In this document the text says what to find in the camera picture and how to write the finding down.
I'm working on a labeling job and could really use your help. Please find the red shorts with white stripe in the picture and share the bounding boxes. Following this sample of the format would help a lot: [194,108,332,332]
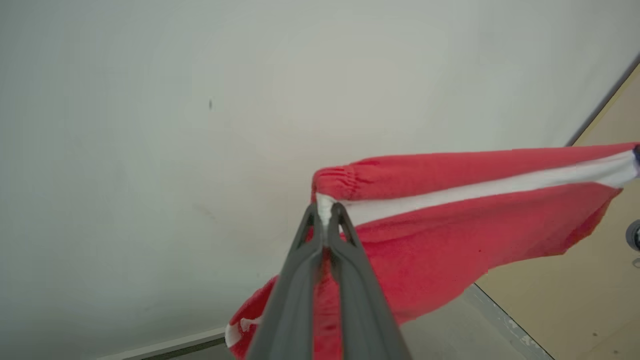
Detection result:
[224,142,640,360]

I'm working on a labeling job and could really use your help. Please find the white baseboard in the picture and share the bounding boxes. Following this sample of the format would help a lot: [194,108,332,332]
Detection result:
[100,326,227,360]

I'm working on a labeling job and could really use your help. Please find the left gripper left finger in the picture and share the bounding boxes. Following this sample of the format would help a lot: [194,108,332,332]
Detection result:
[246,204,325,360]

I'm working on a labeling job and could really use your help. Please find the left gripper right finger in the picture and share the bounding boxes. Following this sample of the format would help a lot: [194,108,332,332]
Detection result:
[327,203,412,360]

